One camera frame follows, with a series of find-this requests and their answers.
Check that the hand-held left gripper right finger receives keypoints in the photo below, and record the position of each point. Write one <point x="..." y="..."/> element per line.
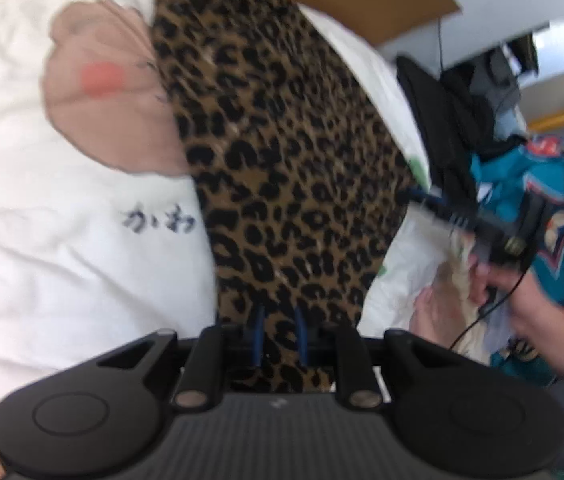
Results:
<point x="303" y="336"/>

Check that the leopard print shorts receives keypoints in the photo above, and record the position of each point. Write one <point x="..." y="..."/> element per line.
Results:
<point x="287" y="160"/>

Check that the teal printed garment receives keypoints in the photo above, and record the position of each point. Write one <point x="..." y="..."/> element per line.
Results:
<point x="517" y="180"/>

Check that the person's right hand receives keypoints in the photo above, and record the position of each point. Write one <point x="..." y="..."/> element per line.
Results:
<point x="509" y="305"/>

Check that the cream printed blanket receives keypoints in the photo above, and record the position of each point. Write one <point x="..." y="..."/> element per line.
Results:
<point x="36" y="220"/>

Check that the black jacket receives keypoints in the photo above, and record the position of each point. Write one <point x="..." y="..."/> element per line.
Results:
<point x="442" y="110"/>

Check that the person's foot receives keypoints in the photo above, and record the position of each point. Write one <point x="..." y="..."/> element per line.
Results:
<point x="434" y="310"/>

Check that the yellow wooden bar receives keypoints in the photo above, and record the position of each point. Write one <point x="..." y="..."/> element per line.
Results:
<point x="562" y="119"/>

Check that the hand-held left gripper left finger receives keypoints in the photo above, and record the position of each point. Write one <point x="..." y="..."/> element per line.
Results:
<point x="258" y="335"/>

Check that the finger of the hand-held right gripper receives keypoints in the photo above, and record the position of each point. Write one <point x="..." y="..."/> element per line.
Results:
<point x="439" y="206"/>

